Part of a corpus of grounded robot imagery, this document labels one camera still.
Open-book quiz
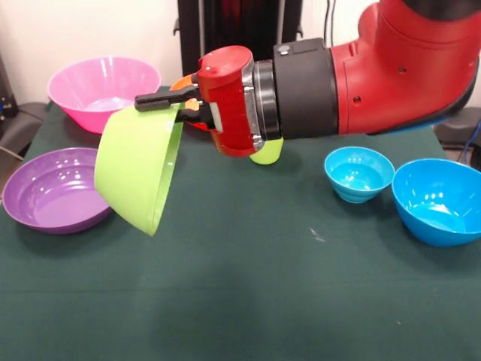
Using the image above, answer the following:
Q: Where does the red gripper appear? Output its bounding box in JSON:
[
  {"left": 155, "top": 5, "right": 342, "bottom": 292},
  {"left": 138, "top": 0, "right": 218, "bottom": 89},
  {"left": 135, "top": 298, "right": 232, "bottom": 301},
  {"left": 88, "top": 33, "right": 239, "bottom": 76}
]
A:
[{"left": 134, "top": 44, "right": 264, "bottom": 158}]

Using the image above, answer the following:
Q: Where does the green bowl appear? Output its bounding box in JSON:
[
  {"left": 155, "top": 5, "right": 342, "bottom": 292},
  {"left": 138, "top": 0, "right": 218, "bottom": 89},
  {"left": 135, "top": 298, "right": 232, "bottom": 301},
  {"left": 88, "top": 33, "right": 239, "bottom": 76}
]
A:
[{"left": 93, "top": 102, "right": 184, "bottom": 237}]

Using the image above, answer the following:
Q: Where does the orange bowl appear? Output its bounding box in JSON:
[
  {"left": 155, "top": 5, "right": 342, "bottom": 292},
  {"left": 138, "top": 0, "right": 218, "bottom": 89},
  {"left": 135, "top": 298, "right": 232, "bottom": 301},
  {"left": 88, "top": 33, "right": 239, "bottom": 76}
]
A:
[{"left": 168, "top": 74, "right": 211, "bottom": 133}]

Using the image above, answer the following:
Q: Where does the large pink bowl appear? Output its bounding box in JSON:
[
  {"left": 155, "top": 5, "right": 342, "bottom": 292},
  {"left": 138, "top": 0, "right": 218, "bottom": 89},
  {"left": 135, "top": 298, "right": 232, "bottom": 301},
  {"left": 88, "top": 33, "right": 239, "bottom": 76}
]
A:
[{"left": 47, "top": 56, "right": 162, "bottom": 135}]

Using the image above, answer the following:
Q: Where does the green cup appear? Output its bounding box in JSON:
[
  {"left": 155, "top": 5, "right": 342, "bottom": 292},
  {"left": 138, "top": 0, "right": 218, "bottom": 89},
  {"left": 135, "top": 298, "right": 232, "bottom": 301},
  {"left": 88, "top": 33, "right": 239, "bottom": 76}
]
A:
[{"left": 250, "top": 137, "right": 285, "bottom": 165}]

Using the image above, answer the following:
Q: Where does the purple bowl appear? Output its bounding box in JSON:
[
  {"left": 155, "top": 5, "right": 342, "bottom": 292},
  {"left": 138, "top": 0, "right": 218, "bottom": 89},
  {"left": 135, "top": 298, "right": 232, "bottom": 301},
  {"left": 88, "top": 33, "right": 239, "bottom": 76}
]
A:
[{"left": 2, "top": 147, "right": 113, "bottom": 235}]

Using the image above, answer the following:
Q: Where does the dark grey stand base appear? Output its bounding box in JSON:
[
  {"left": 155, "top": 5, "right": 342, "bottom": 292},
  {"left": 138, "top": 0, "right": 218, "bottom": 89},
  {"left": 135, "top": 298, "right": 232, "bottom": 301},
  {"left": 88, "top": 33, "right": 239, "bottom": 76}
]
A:
[
  {"left": 435, "top": 108, "right": 481, "bottom": 170},
  {"left": 0, "top": 101, "right": 50, "bottom": 159}
]

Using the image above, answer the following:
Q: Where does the black device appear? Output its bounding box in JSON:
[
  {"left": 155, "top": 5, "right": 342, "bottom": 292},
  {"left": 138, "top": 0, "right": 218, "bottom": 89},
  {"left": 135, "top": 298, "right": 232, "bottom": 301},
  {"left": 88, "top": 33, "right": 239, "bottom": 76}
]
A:
[{"left": 0, "top": 52, "right": 18, "bottom": 127}]

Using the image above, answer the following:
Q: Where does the small blue bowl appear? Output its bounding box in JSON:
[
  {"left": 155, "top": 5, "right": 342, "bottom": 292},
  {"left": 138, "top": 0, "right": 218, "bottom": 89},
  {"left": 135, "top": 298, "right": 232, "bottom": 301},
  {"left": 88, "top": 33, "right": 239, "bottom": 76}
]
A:
[{"left": 324, "top": 146, "right": 396, "bottom": 205}]

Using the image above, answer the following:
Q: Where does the dark green tablecloth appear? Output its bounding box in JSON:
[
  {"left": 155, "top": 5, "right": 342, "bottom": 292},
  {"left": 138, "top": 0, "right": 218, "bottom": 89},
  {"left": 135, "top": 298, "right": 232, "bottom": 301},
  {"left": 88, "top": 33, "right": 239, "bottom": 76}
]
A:
[{"left": 0, "top": 85, "right": 481, "bottom": 361}]

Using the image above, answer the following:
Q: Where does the large blue bowl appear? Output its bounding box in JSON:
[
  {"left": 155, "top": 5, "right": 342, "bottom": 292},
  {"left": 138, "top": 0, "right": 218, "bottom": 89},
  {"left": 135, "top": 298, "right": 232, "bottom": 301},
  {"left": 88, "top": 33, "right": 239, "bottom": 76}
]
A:
[{"left": 391, "top": 158, "right": 481, "bottom": 248}]

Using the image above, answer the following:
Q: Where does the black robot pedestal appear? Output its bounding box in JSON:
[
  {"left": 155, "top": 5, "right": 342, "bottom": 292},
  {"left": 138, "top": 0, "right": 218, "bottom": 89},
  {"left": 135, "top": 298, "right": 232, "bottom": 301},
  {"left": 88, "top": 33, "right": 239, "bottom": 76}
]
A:
[{"left": 173, "top": 0, "right": 304, "bottom": 88}]

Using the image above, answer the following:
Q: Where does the black hanging cable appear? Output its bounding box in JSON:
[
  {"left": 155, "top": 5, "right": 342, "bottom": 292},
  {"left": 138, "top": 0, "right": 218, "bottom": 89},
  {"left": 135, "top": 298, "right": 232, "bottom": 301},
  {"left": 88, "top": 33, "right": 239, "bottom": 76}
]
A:
[{"left": 322, "top": 0, "right": 340, "bottom": 50}]

